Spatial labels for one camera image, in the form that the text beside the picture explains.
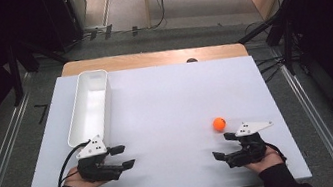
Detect person's left hand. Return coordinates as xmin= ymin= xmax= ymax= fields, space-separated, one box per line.
xmin=61 ymin=162 xmax=109 ymax=187

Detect white plastic bin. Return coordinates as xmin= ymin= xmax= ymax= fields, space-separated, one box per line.
xmin=56 ymin=68 xmax=119 ymax=150

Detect black floor cables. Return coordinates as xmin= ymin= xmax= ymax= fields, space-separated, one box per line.
xmin=254 ymin=54 xmax=289 ymax=85

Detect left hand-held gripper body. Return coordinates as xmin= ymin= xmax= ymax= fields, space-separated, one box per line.
xmin=71 ymin=131 xmax=125 ymax=186

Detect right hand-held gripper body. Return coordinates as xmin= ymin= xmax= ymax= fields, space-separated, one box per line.
xmin=219 ymin=117 xmax=280 ymax=170

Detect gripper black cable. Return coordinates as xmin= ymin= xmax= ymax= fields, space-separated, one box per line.
xmin=50 ymin=139 xmax=98 ymax=187
xmin=265 ymin=140 xmax=288 ymax=164

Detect black metal stand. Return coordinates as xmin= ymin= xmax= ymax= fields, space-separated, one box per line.
xmin=232 ymin=2 xmax=304 ymax=84
xmin=3 ymin=32 xmax=76 ymax=107

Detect orange ball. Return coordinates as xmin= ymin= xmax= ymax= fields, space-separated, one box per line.
xmin=211 ymin=116 xmax=228 ymax=133

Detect hanging black cable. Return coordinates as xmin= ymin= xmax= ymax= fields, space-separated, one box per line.
xmin=145 ymin=0 xmax=172 ymax=31

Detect white table board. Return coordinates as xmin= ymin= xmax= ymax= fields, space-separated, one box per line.
xmin=3 ymin=40 xmax=313 ymax=187

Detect black cabinet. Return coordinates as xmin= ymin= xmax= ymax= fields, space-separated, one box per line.
xmin=37 ymin=0 xmax=88 ymax=56

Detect person's right hand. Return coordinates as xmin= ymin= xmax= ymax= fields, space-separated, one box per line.
xmin=242 ymin=142 xmax=286 ymax=176

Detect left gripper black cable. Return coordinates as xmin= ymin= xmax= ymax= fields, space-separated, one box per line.
xmin=50 ymin=139 xmax=98 ymax=187

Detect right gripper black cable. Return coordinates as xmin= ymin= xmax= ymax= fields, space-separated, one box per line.
xmin=265 ymin=140 xmax=288 ymax=164

